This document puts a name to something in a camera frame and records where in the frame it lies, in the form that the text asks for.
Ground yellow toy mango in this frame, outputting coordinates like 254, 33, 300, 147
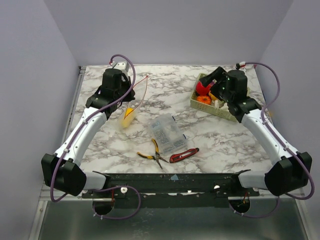
118, 107, 136, 129

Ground clear zip top bag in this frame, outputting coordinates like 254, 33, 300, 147
117, 73, 150, 131

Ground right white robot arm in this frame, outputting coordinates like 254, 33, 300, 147
199, 66, 312, 196

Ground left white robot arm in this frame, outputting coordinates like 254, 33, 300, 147
41, 65, 135, 202

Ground yellow toy bell pepper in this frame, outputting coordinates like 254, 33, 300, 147
208, 92, 218, 101

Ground beige perforated plastic basket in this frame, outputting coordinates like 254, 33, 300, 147
190, 72, 252, 123

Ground red toy apple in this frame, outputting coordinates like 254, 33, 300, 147
195, 81, 213, 96

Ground orange toy pumpkin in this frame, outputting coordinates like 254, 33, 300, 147
196, 95, 212, 105

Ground clear plastic parts box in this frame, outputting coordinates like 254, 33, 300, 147
148, 113, 187, 155

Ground red black utility knife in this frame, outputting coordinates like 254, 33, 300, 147
169, 147, 200, 164

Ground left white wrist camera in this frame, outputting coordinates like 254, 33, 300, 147
110, 61, 130, 74

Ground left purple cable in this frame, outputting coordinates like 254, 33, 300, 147
49, 54, 142, 220

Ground purple cable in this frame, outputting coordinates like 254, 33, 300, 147
49, 54, 142, 220
229, 61, 315, 219

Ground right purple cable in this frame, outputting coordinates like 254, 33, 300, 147
229, 61, 315, 219

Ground yellow handled pliers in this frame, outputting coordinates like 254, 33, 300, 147
137, 138, 169, 169

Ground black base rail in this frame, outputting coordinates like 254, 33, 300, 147
82, 173, 259, 209

